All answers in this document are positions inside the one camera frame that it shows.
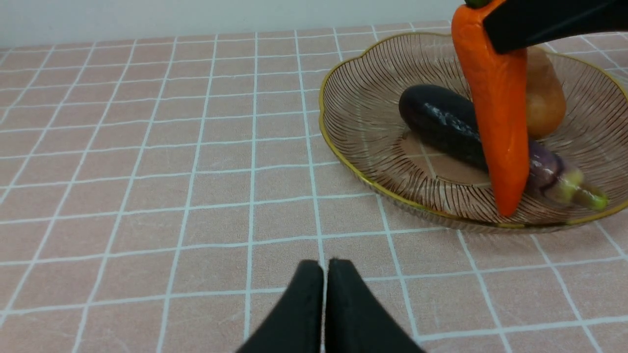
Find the orange carrot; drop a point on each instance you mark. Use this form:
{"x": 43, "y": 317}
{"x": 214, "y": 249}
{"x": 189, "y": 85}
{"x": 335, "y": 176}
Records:
{"x": 498, "y": 91}

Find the dark purple eggplant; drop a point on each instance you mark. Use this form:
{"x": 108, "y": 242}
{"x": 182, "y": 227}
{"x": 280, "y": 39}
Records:
{"x": 446, "y": 121}

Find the ribbed glass bowl gold rim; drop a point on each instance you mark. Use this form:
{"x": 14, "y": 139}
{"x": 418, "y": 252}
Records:
{"x": 360, "y": 122}

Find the brown potato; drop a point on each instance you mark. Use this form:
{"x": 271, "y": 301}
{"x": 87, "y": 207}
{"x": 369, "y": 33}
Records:
{"x": 545, "y": 102}

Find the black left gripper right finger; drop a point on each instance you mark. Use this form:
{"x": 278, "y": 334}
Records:
{"x": 355, "y": 321}

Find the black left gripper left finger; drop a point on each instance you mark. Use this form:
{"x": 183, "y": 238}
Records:
{"x": 294, "y": 323}

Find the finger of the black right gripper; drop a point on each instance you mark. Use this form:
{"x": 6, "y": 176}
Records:
{"x": 518, "y": 24}

